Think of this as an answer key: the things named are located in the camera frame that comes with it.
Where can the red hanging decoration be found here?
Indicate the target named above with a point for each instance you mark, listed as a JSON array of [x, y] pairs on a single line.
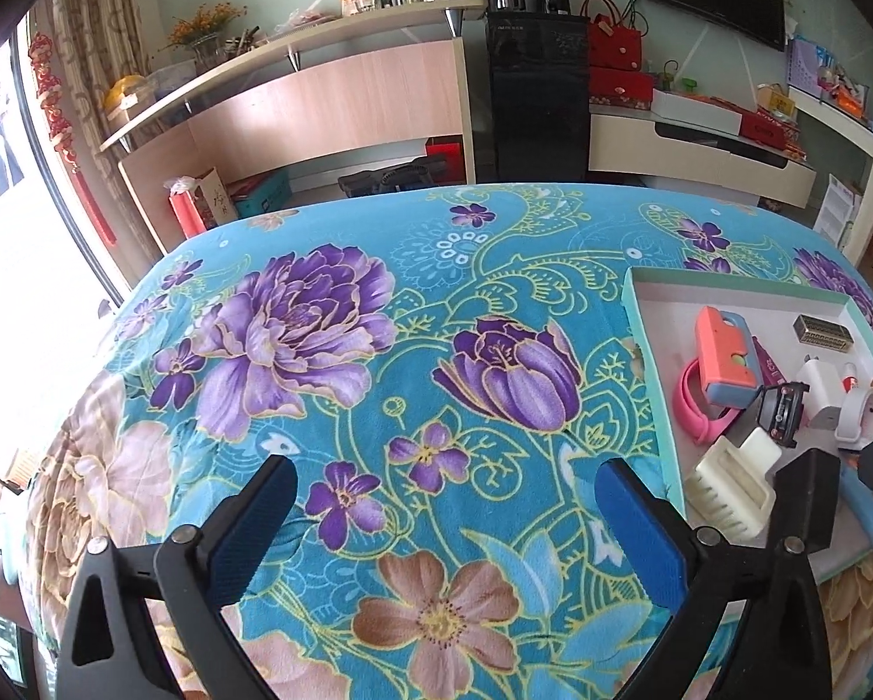
[[57, 117]]

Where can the wooden bar counter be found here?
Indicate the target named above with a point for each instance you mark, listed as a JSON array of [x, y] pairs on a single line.
[[298, 102]]

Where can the flat white box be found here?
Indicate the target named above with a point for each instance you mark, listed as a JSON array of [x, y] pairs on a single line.
[[695, 113]]

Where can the floral blue blanket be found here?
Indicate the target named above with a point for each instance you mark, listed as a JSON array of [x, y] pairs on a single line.
[[407, 394]]

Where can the black charger adapter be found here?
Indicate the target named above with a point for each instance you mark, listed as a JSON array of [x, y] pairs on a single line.
[[808, 496]]

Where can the red glue bottle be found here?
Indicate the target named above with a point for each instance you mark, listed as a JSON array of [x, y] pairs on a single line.
[[851, 378]]

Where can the red gift bag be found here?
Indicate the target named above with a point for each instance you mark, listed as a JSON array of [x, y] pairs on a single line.
[[615, 40]]

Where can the white television stand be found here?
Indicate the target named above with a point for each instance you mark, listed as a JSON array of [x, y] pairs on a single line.
[[684, 160]]

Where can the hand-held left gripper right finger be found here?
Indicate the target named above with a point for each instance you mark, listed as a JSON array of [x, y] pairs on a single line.
[[637, 525]]

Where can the teal cardboard box lid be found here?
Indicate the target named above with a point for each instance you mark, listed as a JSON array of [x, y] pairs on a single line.
[[662, 321]]

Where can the magenta lighter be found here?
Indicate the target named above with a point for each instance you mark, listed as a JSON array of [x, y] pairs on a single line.
[[768, 361]]

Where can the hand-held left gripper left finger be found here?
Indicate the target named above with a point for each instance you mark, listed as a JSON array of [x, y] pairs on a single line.
[[254, 532]]

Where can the yellow box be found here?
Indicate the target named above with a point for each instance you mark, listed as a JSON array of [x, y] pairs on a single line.
[[356, 1]]

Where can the coral and blue block toy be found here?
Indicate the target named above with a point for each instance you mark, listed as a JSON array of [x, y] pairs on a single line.
[[725, 354]]

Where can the red paper bag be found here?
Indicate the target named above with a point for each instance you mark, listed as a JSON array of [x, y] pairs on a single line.
[[187, 211]]

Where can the slim blue orange toy knife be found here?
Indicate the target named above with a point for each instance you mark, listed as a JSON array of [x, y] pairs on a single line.
[[870, 518]]

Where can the pink wristband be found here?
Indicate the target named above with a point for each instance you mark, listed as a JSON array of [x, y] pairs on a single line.
[[695, 401]]

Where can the white smartwatch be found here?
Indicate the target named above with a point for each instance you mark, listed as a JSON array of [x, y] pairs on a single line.
[[859, 415]]

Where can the white hair claw clip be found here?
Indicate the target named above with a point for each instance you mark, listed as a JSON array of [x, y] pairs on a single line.
[[732, 485]]

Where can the gold patterned lighter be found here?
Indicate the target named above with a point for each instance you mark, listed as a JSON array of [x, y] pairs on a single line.
[[821, 332]]

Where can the yellow flowers in vase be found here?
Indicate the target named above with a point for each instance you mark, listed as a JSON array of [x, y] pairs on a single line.
[[207, 25]]

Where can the stack of flat red boxes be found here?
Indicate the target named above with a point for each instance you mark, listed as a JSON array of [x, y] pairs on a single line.
[[772, 131]]

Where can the red gift box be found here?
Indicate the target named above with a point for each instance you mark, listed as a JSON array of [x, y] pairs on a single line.
[[619, 87]]

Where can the yellow round container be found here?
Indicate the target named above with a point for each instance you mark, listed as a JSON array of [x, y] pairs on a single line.
[[126, 96]]

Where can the black floor appliance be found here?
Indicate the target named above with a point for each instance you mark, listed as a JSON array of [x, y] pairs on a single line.
[[385, 182]]

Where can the white charger plug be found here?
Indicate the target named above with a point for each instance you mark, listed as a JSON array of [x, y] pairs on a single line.
[[819, 386]]

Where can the white desk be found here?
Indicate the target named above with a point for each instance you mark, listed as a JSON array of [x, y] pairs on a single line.
[[867, 153]]

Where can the black water dispenser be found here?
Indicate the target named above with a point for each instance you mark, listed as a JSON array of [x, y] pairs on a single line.
[[535, 87]]

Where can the patterned curtain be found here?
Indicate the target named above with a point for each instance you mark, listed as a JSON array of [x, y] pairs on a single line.
[[101, 29]]

